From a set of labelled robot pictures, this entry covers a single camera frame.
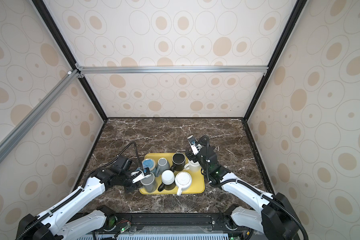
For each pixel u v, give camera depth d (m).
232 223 0.65
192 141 0.67
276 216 0.40
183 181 0.80
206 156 0.56
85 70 0.90
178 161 0.85
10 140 0.55
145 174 0.70
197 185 0.85
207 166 0.59
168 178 0.80
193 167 0.88
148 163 0.84
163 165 0.83
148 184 0.75
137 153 1.00
